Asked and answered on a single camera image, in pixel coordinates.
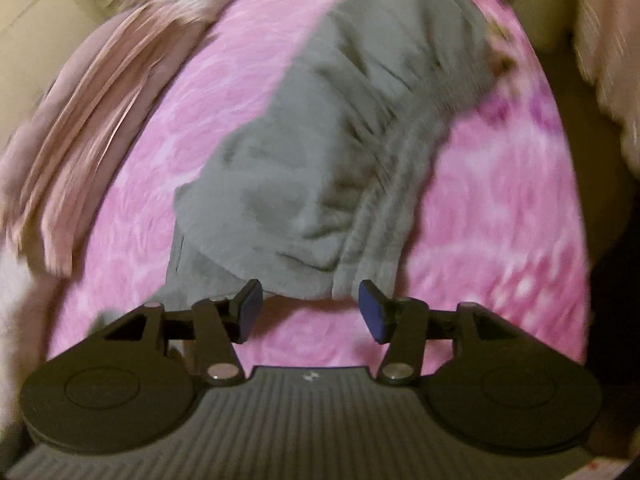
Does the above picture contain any grey sweatshirt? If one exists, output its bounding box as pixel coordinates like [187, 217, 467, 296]
[153, 0, 495, 310]

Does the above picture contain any pink rose blanket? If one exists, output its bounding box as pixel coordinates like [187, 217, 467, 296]
[48, 0, 588, 360]

